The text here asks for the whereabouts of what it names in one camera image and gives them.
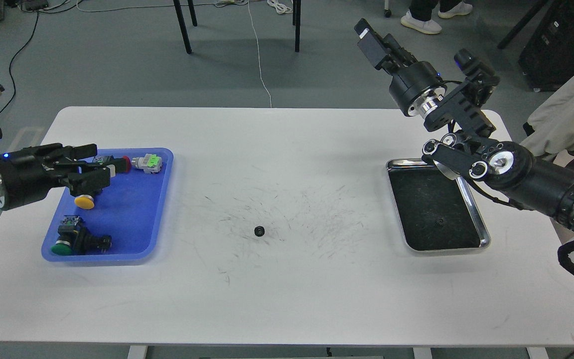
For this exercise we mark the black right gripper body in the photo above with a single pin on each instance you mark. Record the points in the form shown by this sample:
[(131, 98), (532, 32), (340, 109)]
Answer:
[(411, 82)]

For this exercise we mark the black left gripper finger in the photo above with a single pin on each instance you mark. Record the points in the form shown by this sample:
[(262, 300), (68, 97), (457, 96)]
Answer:
[(87, 183), (49, 154)]

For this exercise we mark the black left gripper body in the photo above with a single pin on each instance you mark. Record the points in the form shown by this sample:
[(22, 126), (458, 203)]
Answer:
[(25, 182)]

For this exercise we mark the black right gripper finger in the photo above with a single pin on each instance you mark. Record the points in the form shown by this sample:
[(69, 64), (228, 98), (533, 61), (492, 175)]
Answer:
[(371, 45), (397, 56)]

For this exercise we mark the yellow push button switch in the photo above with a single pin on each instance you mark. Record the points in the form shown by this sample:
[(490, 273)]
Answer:
[(85, 201)]

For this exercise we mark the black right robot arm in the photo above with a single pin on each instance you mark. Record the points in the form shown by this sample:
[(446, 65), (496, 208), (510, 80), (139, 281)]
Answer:
[(467, 150)]

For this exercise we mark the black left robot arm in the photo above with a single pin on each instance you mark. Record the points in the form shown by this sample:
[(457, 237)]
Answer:
[(29, 174)]

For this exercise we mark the white sneaker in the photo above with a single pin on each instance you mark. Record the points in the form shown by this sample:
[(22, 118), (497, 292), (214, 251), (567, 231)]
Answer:
[(429, 27), (452, 8)]

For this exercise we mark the blue plastic tray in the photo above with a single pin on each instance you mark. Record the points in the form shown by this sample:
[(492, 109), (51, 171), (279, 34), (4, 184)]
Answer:
[(129, 210)]

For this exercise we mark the metal tray with black mat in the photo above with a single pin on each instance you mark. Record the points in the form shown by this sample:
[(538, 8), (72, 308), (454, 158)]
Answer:
[(422, 194)]

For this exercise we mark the beige cloth cover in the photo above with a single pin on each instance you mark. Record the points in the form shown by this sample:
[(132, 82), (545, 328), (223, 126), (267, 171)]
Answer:
[(553, 123)]

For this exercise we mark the black equipment case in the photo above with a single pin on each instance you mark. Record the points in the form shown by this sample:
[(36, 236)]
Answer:
[(547, 60)]

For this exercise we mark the red push button switch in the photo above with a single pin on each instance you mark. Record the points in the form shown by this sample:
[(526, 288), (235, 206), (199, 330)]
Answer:
[(115, 165)]

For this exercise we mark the green push button switch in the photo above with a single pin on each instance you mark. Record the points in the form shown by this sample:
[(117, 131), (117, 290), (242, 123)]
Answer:
[(69, 240)]

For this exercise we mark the green and grey switch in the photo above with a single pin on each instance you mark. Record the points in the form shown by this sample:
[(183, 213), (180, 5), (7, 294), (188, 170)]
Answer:
[(150, 163)]

